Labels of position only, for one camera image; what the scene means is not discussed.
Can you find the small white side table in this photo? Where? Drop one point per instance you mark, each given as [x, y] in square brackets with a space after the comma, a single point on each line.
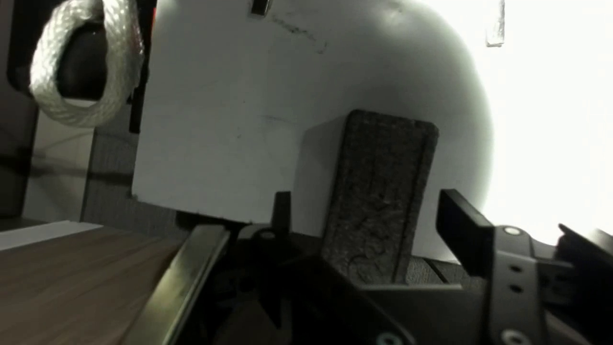
[306, 108]

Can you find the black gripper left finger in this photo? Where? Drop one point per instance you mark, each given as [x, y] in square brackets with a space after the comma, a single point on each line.
[191, 288]

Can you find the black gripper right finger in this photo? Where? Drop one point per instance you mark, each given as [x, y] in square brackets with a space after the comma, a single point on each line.
[509, 280]

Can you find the black whiteboard eraser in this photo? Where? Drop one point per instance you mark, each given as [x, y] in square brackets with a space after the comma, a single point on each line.
[375, 198]

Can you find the white round hoop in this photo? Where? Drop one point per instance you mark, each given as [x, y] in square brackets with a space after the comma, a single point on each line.
[82, 63]

